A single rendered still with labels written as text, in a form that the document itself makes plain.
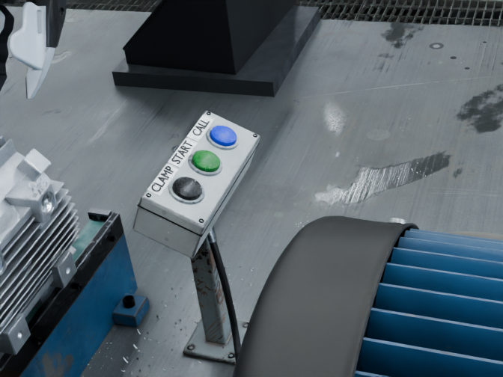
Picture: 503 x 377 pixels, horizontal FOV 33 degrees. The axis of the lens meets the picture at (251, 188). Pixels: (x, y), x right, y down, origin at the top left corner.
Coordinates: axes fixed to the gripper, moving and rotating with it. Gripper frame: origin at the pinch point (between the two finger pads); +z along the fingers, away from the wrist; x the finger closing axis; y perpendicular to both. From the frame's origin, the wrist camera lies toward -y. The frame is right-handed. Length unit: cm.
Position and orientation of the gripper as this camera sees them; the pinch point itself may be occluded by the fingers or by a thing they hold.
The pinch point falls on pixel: (17, 84)
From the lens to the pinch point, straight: 91.1
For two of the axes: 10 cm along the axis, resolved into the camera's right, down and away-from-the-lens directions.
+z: -0.8, 9.9, 1.3
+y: -3.5, 0.9, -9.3
